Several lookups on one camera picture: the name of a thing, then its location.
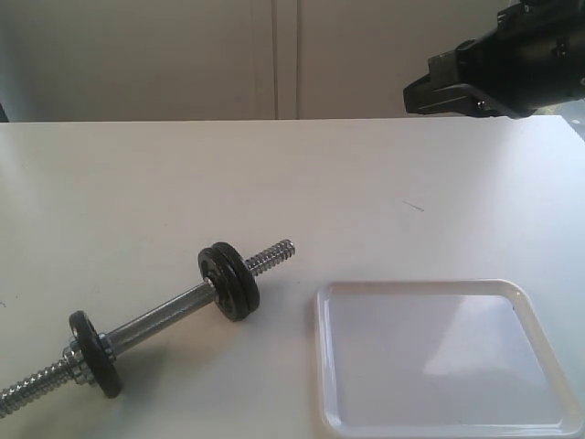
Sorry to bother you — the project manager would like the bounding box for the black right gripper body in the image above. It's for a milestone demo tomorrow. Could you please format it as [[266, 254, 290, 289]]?
[[456, 1, 584, 117]]

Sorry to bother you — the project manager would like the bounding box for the chrome spin-lock nut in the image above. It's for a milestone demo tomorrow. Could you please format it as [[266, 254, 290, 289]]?
[[62, 337, 95, 386]]

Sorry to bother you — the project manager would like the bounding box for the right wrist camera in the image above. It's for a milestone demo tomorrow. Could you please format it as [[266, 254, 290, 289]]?
[[428, 50, 460, 89]]

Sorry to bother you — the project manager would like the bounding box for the white plastic tray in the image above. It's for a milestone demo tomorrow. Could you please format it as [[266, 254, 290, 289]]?
[[314, 279, 584, 438]]

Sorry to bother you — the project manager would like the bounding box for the black far-end weight plate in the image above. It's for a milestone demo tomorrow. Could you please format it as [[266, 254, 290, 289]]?
[[69, 310, 122, 399]]

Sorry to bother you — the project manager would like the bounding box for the chrome dumbbell bar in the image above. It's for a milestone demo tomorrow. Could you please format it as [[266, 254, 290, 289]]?
[[1, 239, 295, 418]]

